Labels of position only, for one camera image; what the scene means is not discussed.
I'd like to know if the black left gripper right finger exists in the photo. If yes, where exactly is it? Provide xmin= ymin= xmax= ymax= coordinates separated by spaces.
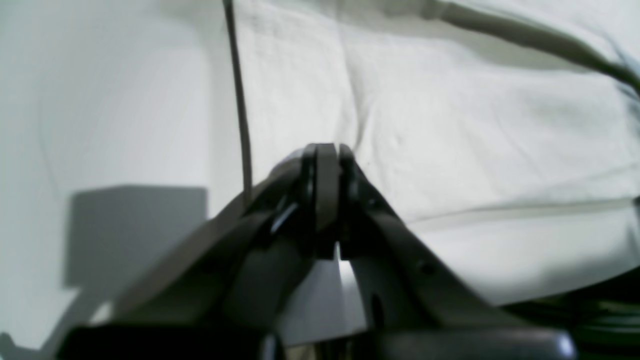
xmin=339 ymin=145 xmax=578 ymax=360

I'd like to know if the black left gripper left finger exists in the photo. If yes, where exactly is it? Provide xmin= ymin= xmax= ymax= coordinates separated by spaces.
xmin=55 ymin=145 xmax=321 ymax=360

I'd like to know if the beige T-shirt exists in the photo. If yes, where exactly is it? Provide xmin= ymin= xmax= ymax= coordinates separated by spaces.
xmin=231 ymin=0 xmax=639 ymax=305

